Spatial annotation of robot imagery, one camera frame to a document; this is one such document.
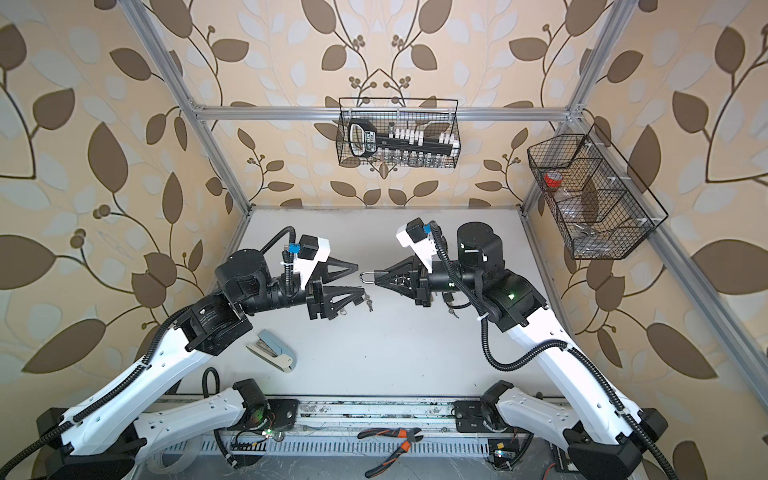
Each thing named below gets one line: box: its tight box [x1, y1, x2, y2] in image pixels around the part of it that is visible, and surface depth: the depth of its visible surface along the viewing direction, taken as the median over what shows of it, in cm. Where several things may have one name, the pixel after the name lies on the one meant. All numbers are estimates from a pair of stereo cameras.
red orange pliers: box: [357, 427, 424, 479], surface depth 72 cm
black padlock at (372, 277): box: [359, 269, 384, 286], surface depth 56 cm
